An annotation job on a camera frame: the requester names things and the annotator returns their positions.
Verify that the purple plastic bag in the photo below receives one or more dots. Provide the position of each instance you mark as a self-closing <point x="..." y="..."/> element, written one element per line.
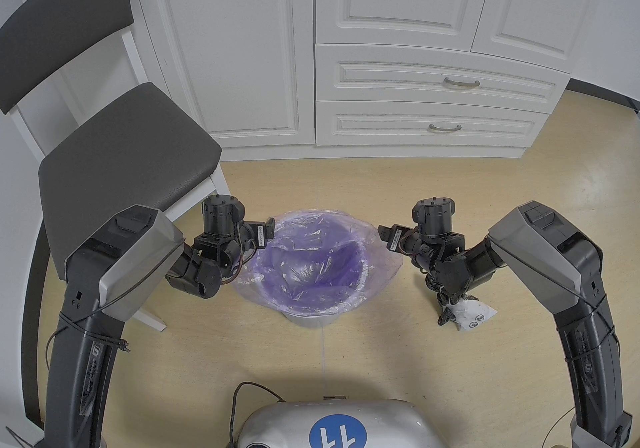
<point x="310" y="261"/>

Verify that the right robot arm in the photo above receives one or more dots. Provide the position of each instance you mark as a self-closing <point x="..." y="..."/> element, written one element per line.
<point x="545" y="256"/>

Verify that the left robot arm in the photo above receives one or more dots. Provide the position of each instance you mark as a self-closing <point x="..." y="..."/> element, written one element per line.
<point x="135" y="256"/>

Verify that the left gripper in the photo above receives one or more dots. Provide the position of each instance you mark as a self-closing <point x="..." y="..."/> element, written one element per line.
<point x="256" y="233"/>

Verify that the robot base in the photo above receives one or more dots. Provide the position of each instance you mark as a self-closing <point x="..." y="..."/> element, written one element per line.
<point x="280" y="421"/>

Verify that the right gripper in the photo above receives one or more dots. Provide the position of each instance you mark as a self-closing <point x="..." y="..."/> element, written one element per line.
<point x="396" y="238"/>

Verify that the white chair dark grey seat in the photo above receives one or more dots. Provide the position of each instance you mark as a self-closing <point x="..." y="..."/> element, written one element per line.
<point x="125" y="146"/>

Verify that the crumpled white paper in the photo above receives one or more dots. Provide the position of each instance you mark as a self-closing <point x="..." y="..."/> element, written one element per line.
<point x="474" y="313"/>

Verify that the white trash bin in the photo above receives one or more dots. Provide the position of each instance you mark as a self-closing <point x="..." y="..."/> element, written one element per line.
<point x="312" y="322"/>

